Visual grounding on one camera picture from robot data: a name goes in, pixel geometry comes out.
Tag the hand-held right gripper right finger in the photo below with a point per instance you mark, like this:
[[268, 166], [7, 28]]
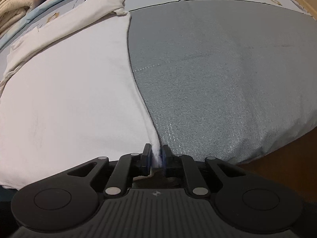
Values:
[[165, 164]]

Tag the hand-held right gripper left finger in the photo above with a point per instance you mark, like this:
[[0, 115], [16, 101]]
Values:
[[148, 163]]

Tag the white long-sleeve shirt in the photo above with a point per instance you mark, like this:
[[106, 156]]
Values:
[[74, 91]]

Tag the light blue sheet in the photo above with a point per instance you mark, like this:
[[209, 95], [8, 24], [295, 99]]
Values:
[[34, 11]]

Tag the cream fleece folded blanket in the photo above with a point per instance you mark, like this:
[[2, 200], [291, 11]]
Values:
[[14, 7]]

